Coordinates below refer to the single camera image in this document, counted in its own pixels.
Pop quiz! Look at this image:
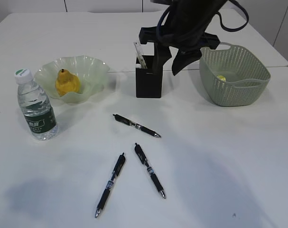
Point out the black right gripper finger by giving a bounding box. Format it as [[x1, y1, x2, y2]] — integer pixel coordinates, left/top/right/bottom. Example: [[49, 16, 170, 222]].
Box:
[[172, 48, 202, 76], [152, 43, 172, 75]]

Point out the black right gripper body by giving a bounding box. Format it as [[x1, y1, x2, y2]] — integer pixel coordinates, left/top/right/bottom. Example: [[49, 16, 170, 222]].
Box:
[[139, 0, 226, 51]]

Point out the clear plastic ruler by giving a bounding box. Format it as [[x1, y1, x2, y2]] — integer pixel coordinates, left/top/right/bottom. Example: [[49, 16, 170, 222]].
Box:
[[133, 41, 147, 69]]

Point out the yellow pear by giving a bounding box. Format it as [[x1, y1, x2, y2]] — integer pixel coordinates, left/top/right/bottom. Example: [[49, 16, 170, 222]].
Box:
[[55, 68, 81, 96]]

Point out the clear water bottle green label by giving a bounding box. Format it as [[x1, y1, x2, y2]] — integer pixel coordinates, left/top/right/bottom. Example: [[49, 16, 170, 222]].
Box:
[[14, 69, 58, 141]]

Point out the black square pen holder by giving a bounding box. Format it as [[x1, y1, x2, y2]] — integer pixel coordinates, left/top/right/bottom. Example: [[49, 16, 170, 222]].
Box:
[[135, 55, 162, 98]]

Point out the green woven plastic basket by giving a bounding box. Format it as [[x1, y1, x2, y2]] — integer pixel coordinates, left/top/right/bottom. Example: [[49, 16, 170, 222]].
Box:
[[199, 43, 271, 107]]

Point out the green wavy glass plate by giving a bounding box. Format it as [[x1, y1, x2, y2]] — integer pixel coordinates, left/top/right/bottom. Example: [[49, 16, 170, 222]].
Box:
[[34, 55, 110, 103]]

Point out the black pen upper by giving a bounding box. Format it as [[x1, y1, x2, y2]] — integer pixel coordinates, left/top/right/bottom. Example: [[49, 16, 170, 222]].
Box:
[[113, 114, 161, 138]]

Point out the black pen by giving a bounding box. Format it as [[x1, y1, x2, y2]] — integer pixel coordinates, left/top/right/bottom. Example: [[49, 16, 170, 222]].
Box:
[[94, 153, 126, 218], [113, 114, 161, 138]]

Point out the black pen across ruler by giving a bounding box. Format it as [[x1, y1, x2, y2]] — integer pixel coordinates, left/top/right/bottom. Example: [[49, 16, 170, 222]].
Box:
[[134, 143, 167, 199]]

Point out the black pen lower left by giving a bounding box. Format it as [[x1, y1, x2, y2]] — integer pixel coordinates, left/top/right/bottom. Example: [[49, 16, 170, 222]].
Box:
[[94, 153, 126, 218]]

